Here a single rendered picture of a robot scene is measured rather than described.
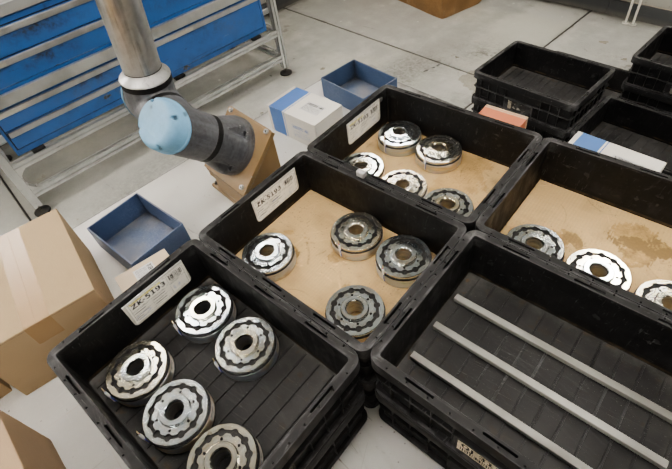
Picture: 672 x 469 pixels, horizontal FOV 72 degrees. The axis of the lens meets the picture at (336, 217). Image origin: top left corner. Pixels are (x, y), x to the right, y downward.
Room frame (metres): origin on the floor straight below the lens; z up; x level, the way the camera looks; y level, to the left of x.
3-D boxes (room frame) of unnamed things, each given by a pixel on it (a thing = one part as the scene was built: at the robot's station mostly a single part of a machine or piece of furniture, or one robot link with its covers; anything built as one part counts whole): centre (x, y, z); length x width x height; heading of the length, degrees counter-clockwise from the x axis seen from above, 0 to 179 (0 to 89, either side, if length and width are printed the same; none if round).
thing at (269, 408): (0.35, 0.24, 0.87); 0.40 x 0.30 x 0.11; 43
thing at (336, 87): (1.33, -0.14, 0.73); 0.20 x 0.15 x 0.07; 35
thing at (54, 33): (2.12, 1.15, 0.60); 0.72 x 0.03 x 0.56; 127
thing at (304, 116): (1.19, 0.04, 0.74); 0.20 x 0.12 x 0.09; 42
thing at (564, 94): (1.47, -0.84, 0.37); 0.40 x 0.30 x 0.45; 37
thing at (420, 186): (0.71, -0.15, 0.86); 0.10 x 0.10 x 0.01
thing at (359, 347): (0.55, 0.02, 0.92); 0.40 x 0.30 x 0.02; 43
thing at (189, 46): (2.60, 0.51, 0.60); 0.72 x 0.03 x 0.56; 127
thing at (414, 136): (0.89, -0.18, 0.86); 0.10 x 0.10 x 0.01
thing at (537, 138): (0.76, -0.20, 0.92); 0.40 x 0.30 x 0.02; 43
